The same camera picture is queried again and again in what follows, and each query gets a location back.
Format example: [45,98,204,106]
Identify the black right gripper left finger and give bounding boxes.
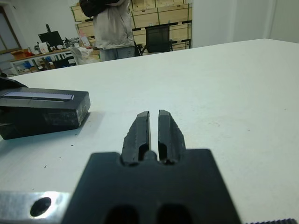
[121,111,152,164]

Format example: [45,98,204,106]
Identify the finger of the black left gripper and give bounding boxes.
[0,77,29,94]

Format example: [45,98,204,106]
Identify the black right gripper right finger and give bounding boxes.
[157,109,187,164]

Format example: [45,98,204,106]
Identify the black box lid with strip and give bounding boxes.
[0,87,92,141]

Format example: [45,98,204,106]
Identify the cluttered work desk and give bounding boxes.
[0,43,79,77]

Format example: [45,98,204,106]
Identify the brown framed window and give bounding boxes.
[0,6,22,55]

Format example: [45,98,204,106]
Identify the black computer monitor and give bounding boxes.
[37,24,64,51]

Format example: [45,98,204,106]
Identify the white plastic bag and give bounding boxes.
[69,46,94,65]

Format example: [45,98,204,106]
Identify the black metal chair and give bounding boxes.
[139,24,178,56]

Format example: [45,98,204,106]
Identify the person in grey trousers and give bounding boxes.
[79,0,136,62]

